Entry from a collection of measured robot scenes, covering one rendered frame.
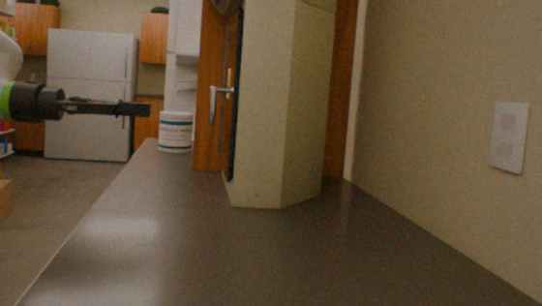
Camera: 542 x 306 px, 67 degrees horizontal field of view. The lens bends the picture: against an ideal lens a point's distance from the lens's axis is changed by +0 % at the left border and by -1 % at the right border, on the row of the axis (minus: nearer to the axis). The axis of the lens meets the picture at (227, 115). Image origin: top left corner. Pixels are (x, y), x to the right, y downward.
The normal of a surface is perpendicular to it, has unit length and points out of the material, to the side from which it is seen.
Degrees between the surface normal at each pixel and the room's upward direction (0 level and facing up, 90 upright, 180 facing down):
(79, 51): 90
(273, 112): 90
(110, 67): 90
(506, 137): 90
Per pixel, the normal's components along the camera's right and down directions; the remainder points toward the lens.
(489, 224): -0.99, -0.06
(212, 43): 0.08, 0.08
